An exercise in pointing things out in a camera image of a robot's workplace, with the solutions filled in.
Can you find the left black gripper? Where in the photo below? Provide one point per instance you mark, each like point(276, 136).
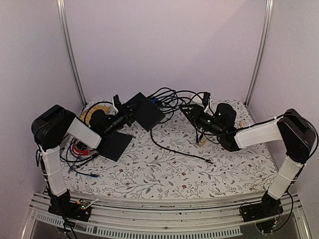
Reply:
point(125, 111)

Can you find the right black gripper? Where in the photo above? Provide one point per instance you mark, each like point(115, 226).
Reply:
point(192, 113)

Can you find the black TP-Link network switch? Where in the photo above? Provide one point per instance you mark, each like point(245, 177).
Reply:
point(146, 114)

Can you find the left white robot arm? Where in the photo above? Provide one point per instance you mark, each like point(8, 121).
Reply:
point(49, 130)

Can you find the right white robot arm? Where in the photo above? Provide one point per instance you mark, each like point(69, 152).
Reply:
point(297, 137)

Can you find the white bowl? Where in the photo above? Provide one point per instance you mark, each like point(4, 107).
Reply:
point(197, 99)

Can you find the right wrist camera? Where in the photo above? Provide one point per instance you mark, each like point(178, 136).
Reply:
point(206, 101)

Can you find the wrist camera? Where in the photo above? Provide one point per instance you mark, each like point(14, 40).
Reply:
point(206, 101)
point(117, 105)

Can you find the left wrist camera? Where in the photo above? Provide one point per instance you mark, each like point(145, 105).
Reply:
point(117, 105)

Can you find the aluminium front rail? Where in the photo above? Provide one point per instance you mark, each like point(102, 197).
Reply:
point(119, 218)

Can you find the left aluminium frame post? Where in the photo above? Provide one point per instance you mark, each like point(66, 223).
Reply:
point(70, 53)

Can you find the aluminium frame post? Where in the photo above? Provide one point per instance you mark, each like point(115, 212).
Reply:
point(70, 53)
point(261, 50)

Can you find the right aluminium frame post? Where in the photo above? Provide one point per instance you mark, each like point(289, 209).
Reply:
point(261, 50)

